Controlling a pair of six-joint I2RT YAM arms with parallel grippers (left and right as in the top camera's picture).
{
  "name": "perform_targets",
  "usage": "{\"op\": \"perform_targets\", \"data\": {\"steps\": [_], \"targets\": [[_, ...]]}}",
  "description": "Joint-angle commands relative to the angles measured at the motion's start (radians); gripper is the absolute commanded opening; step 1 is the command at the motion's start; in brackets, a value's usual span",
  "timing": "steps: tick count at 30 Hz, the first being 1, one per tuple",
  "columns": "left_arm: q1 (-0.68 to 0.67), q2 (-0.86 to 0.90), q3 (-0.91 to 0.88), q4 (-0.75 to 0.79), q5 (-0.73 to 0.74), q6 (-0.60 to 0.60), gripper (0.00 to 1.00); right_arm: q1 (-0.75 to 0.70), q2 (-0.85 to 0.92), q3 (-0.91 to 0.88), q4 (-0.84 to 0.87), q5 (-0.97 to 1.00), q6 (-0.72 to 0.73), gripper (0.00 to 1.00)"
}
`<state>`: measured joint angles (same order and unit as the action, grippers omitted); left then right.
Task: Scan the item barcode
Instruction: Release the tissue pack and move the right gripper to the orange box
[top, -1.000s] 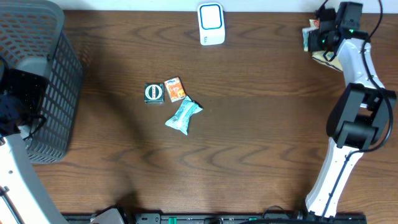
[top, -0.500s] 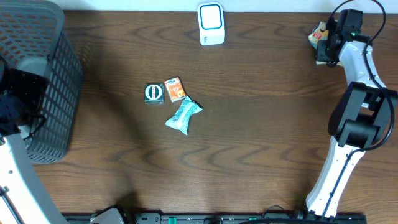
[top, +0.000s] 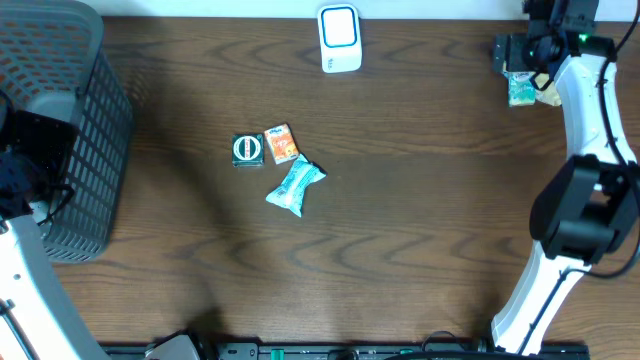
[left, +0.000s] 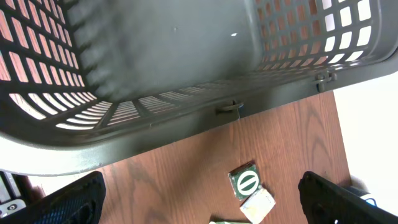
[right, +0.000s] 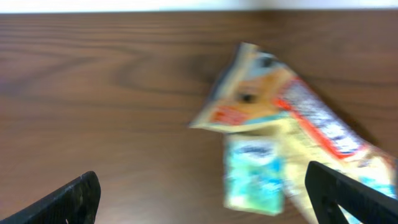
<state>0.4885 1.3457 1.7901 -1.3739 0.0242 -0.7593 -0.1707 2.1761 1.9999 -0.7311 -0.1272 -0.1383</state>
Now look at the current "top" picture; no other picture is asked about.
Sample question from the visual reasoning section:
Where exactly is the light blue tissue pack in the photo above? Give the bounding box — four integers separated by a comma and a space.
505, 72, 536, 107

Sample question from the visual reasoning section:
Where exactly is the orange Kleenex tissue pack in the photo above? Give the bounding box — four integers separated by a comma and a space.
264, 124, 299, 164

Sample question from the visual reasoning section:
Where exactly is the teal snack packet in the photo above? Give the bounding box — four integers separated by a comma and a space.
266, 155, 326, 217

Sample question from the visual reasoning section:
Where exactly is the green round-logo box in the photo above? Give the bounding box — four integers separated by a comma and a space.
232, 134, 264, 167

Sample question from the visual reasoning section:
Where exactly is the yellow snack bag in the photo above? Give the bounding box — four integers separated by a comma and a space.
535, 73, 562, 107

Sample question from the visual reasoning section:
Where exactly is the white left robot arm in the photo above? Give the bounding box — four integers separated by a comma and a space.
1, 94, 107, 359

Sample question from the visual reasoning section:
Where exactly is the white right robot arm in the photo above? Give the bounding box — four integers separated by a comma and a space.
489, 0, 639, 357

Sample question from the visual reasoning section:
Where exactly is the grey plastic basket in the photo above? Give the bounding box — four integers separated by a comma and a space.
1, 1, 134, 263

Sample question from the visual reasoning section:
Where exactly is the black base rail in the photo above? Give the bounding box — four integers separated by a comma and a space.
102, 340, 591, 360

